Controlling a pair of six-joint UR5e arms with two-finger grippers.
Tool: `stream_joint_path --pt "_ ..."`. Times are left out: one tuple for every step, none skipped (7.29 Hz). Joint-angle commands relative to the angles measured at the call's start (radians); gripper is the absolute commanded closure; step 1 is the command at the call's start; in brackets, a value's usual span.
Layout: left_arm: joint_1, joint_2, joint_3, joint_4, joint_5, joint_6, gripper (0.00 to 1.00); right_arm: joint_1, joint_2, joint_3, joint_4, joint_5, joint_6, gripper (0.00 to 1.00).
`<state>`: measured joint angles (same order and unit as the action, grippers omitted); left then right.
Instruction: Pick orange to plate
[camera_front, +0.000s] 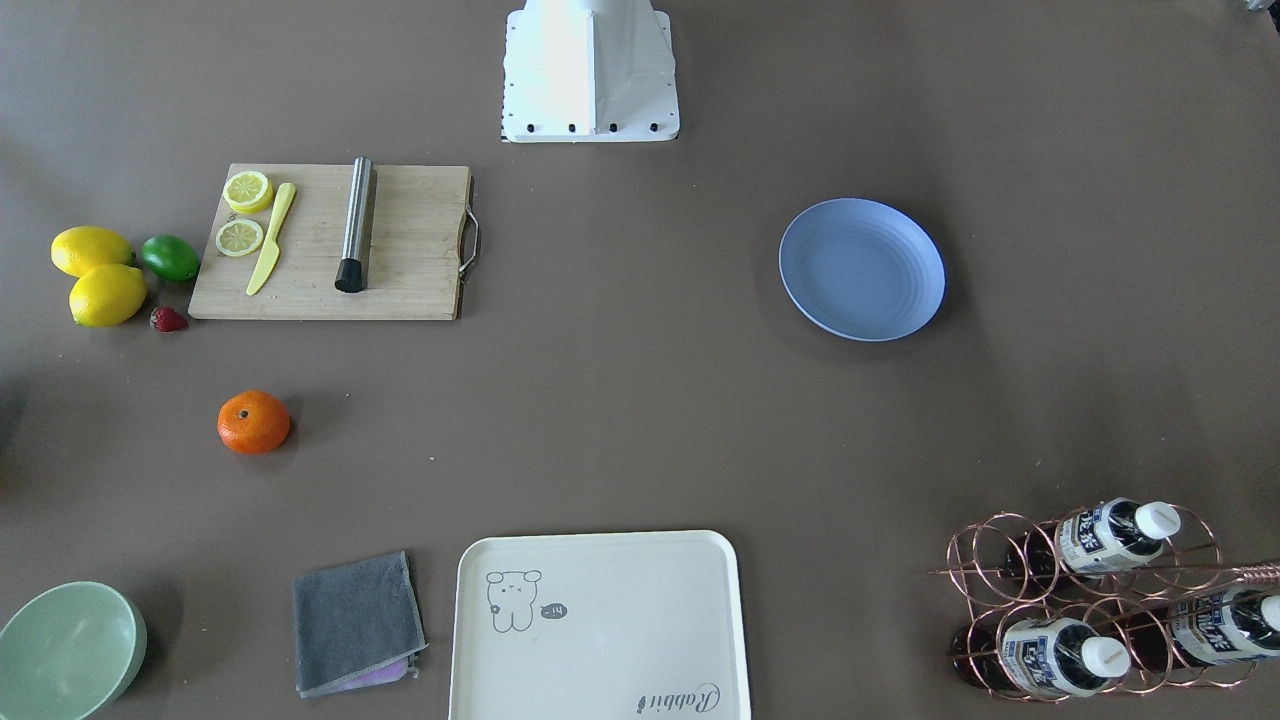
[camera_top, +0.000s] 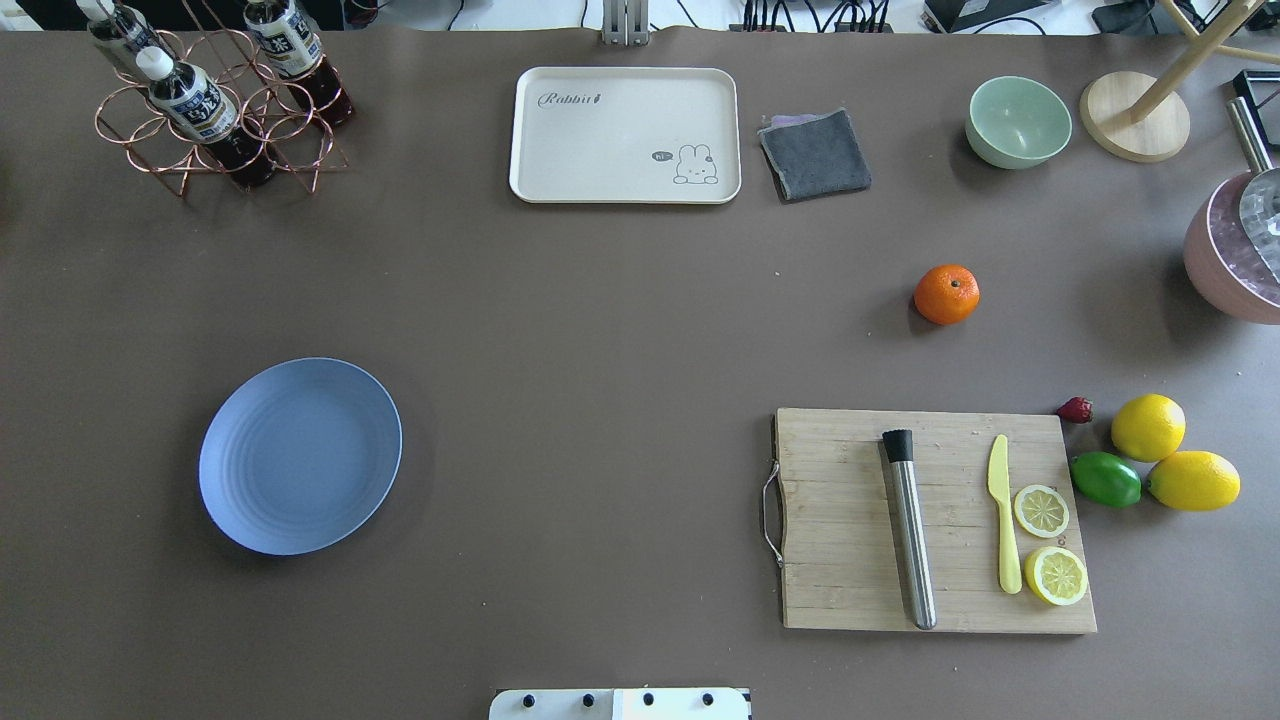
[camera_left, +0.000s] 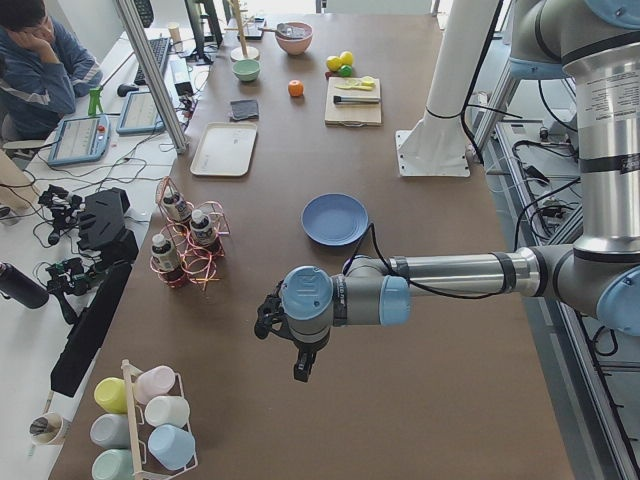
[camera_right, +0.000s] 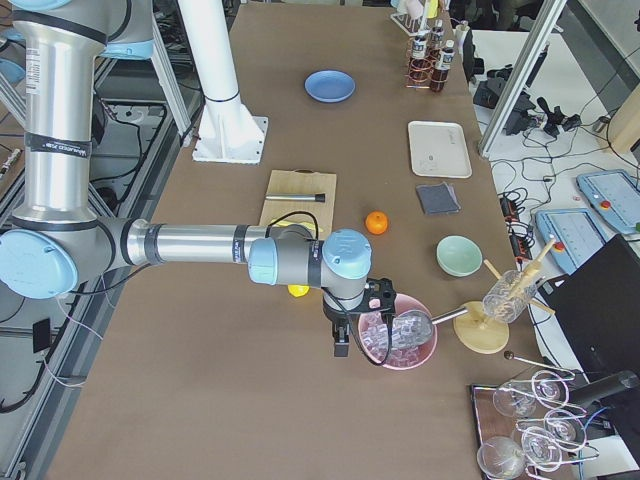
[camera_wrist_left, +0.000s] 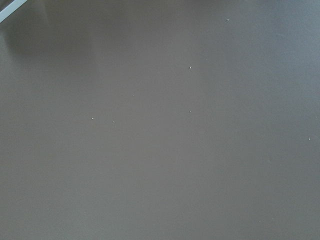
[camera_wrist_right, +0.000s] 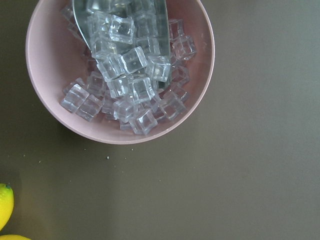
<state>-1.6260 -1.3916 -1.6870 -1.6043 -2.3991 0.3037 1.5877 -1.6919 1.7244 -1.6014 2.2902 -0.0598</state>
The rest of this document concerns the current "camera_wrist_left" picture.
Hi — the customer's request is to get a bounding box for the white wire cup rack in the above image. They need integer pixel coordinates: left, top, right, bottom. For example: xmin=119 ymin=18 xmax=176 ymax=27
xmin=0 ymin=0 xmax=27 ymax=23

